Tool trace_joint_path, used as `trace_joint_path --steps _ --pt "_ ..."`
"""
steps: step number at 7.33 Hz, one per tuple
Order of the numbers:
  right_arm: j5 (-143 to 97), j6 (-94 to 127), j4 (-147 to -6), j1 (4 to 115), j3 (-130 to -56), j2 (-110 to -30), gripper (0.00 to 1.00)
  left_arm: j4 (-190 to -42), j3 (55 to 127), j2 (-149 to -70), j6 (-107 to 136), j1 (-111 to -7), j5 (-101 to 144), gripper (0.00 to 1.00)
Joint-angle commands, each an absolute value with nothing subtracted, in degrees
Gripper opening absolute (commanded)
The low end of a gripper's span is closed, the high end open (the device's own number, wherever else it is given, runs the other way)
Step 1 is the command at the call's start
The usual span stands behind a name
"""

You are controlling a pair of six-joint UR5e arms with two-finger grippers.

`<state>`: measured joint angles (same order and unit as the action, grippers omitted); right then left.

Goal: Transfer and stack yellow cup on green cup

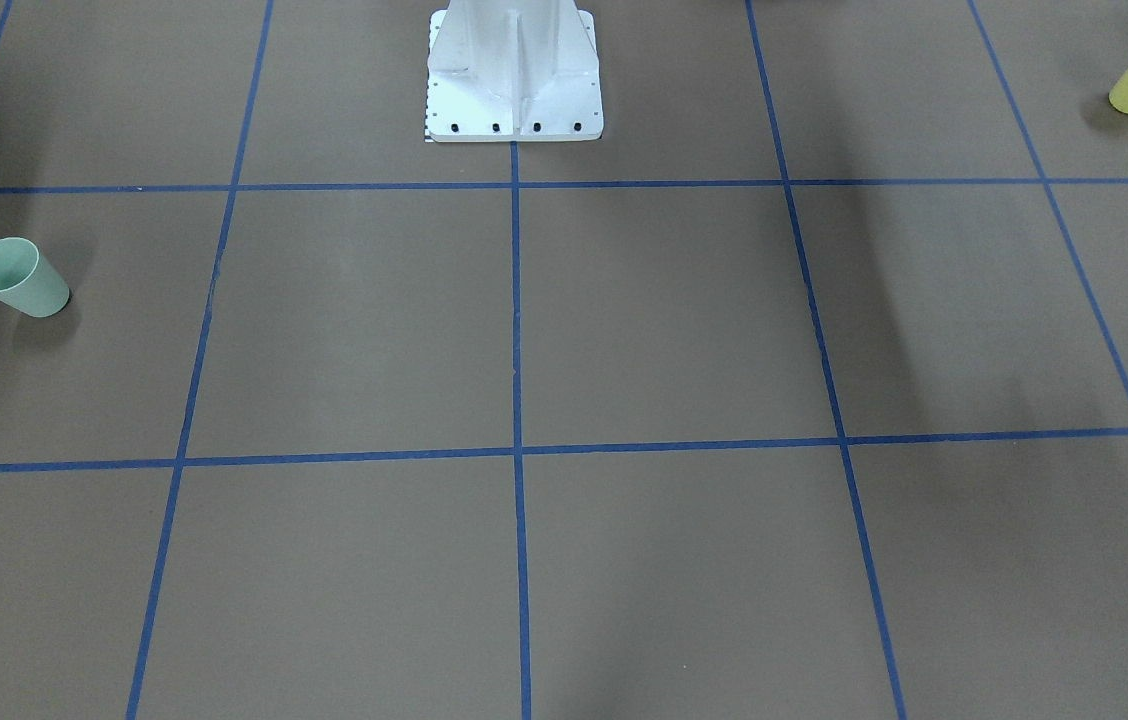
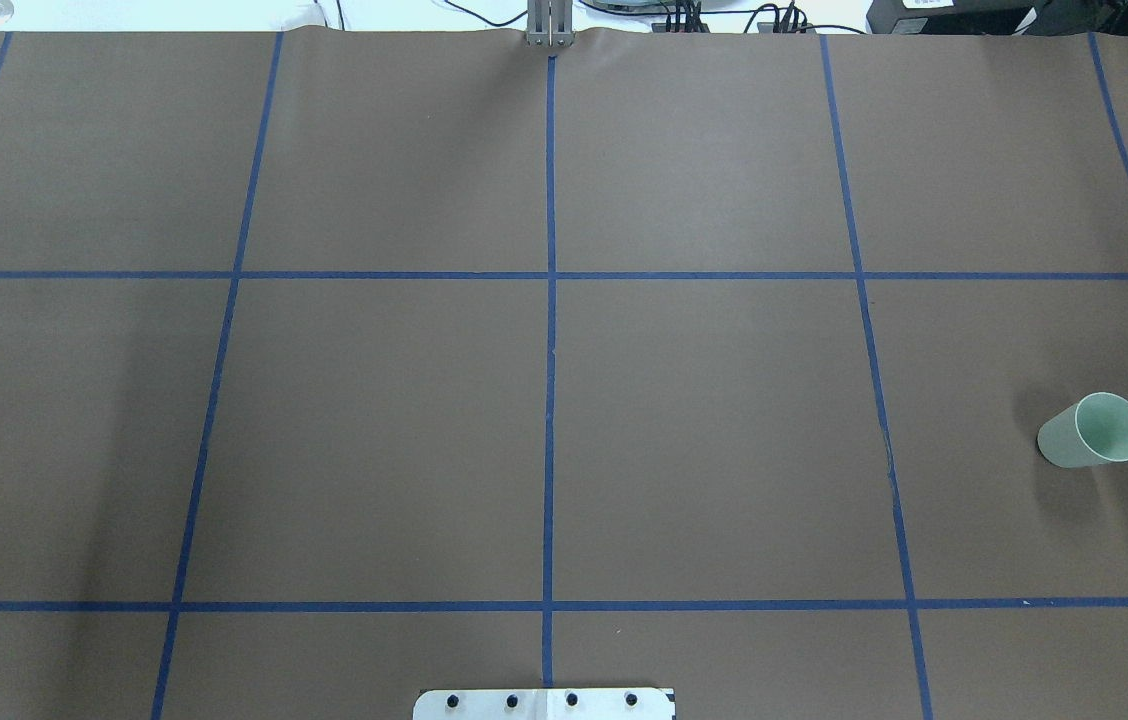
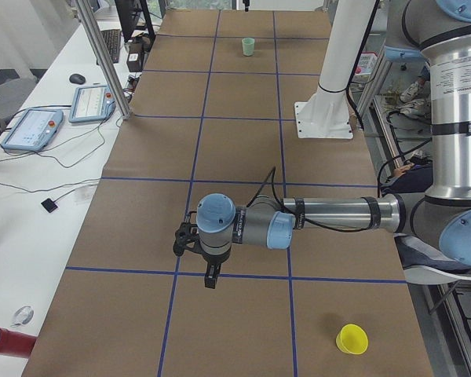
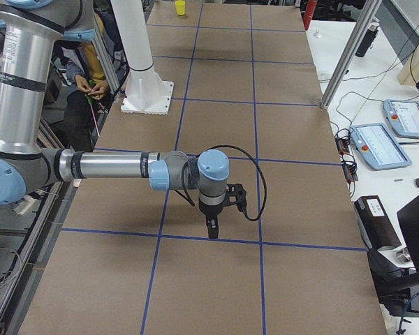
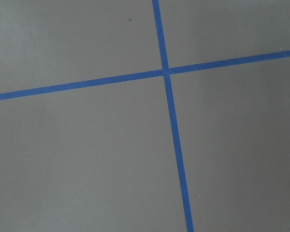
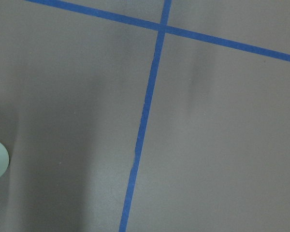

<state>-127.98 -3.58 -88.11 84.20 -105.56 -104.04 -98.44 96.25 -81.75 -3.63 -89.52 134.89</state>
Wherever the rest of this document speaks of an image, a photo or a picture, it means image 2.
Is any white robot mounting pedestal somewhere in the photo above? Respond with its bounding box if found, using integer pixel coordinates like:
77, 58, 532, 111
412, 687, 677, 719

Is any silver aluminium frame post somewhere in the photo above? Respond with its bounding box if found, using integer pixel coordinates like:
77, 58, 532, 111
525, 0, 576, 49

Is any green plastic cup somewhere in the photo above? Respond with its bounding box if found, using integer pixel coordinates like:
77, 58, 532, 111
1036, 392, 1128, 469

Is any black box with label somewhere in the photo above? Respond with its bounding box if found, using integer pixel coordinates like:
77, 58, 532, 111
866, 1, 1034, 36

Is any brown paper table cover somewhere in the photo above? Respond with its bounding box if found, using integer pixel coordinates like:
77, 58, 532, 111
0, 27, 1128, 719

